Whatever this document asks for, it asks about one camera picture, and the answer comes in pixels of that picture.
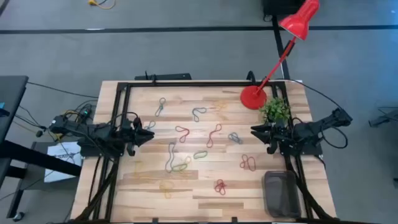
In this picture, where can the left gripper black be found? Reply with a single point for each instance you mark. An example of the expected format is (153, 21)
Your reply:
(129, 133)

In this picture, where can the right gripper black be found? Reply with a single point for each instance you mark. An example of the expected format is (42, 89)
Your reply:
(280, 133)

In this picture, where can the grey-blue rubber band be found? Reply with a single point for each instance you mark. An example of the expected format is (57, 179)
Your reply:
(235, 138)

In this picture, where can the yellow rubber band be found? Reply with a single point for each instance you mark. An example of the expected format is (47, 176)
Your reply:
(137, 168)
(167, 186)
(187, 160)
(221, 106)

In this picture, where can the long teal rubber band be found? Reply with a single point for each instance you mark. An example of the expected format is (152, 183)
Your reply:
(170, 155)

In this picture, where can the red rubber band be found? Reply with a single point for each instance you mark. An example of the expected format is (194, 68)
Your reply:
(212, 135)
(220, 186)
(182, 139)
(247, 162)

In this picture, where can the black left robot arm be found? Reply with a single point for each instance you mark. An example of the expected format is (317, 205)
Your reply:
(71, 126)

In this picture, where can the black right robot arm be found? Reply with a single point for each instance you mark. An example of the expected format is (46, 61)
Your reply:
(323, 124)

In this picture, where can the dark translucent plastic bin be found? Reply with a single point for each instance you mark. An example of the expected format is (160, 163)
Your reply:
(281, 194)

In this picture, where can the small green potted plant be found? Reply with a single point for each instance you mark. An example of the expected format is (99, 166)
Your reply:
(275, 110)

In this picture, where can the red desk lamp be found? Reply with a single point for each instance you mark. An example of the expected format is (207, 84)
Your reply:
(253, 97)

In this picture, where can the black bar behind table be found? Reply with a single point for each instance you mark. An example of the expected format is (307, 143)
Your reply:
(174, 76)

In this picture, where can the white paper sheet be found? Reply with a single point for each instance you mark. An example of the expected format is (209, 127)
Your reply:
(59, 148)

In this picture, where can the black floor stand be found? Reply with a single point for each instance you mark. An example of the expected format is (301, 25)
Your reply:
(385, 116)

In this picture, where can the black wheeled cart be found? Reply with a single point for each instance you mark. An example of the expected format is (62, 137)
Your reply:
(270, 7)

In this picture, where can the black desk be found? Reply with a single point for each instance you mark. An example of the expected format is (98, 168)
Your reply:
(12, 93)

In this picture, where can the black caster wheel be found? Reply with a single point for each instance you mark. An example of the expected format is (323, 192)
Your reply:
(18, 215)

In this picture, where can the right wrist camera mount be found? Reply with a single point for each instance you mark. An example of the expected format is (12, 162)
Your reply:
(271, 149)

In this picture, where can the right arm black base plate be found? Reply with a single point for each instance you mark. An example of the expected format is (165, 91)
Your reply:
(311, 152)

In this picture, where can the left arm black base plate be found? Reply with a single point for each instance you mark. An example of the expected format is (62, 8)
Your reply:
(93, 152)

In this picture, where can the black metal table frame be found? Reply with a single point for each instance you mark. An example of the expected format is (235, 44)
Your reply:
(199, 84)

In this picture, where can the small black camera bracket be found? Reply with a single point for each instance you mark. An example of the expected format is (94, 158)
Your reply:
(154, 220)
(234, 219)

